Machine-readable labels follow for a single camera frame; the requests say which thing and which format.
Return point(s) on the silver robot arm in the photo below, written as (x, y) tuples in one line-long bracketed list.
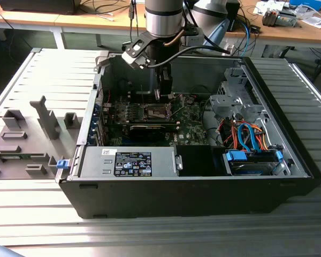
[(163, 21)]

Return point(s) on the metal locking lever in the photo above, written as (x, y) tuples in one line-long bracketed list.
[(143, 95)]

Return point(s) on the CPU socket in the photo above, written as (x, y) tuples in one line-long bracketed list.
[(156, 112)]

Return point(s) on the round coin battery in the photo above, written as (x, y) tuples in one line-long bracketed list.
[(190, 100)]

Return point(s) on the green motherboard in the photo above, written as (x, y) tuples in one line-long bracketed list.
[(190, 123)]

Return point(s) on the black upright box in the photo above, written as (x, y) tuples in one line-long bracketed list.
[(233, 16)]

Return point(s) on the black graphics card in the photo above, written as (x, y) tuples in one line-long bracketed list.
[(147, 134)]

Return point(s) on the metal drive cage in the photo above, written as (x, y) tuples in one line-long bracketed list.
[(230, 104)]

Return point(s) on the white board sticker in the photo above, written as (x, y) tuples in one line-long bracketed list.
[(181, 136)]

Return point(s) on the black plastic shroud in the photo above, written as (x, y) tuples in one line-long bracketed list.
[(195, 160)]

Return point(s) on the wooden desk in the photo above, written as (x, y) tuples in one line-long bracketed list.
[(29, 19), (283, 33)]

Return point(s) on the grey desk device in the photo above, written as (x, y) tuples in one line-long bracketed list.
[(283, 19)]

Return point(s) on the hard disk in blue carrier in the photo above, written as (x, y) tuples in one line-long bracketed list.
[(235, 155)]

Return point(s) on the grey power supply unit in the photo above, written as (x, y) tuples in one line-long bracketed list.
[(96, 163)]

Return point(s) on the large black box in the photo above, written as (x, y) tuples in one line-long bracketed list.
[(37, 5)]

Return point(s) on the black PC case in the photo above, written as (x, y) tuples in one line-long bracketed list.
[(176, 200)]

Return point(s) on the blue cardboard box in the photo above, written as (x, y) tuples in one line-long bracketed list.
[(306, 3)]

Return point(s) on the blue case latch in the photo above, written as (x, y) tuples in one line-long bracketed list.
[(62, 164)]

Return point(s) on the white papers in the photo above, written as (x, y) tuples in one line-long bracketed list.
[(317, 22)]

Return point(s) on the grey parts rack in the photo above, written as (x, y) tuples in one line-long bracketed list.
[(34, 144)]

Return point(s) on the green RAM stick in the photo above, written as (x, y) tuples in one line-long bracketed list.
[(13, 157)]

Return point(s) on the blue grey rounded object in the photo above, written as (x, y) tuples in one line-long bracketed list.
[(1, 251)]

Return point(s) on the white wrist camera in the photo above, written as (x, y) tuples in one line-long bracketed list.
[(133, 60)]

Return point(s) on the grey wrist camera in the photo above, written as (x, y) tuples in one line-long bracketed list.
[(195, 37)]

